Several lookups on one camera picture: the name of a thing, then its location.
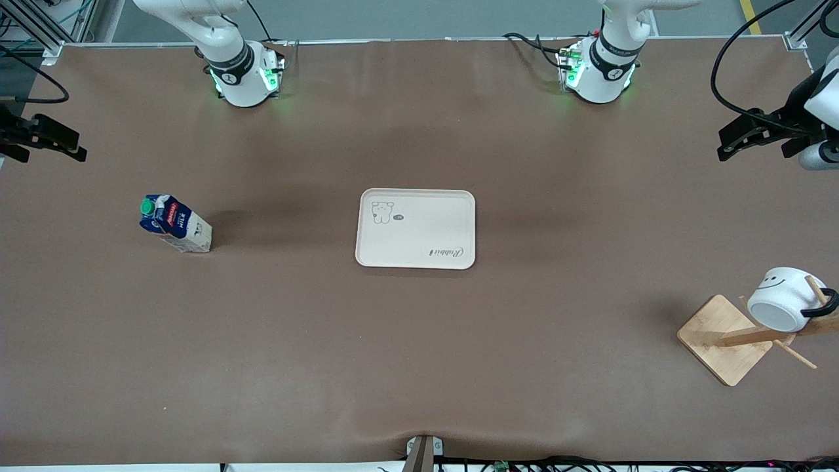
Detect blue white milk carton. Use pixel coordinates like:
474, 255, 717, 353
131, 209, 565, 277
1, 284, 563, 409
138, 193, 214, 254

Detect white cup black handle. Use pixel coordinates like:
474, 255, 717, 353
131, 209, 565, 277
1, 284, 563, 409
747, 266, 839, 333

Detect wooden cup rack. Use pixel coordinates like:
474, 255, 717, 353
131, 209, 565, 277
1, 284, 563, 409
676, 275, 839, 387

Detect cream plastic tray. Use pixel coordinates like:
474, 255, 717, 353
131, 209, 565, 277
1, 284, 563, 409
355, 189, 477, 270

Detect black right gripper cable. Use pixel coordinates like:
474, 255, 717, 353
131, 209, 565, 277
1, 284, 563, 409
0, 43, 70, 104

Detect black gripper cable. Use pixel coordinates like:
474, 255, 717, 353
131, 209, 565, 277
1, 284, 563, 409
0, 43, 70, 104
711, 0, 799, 127

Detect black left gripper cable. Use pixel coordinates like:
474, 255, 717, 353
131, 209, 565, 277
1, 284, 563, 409
711, 0, 799, 127

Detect aluminium frame profile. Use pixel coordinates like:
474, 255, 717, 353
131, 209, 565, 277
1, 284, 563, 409
0, 0, 99, 65
783, 0, 839, 50

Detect black arm base cable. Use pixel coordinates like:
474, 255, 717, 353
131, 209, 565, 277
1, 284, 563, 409
244, 0, 290, 48
502, 31, 566, 68

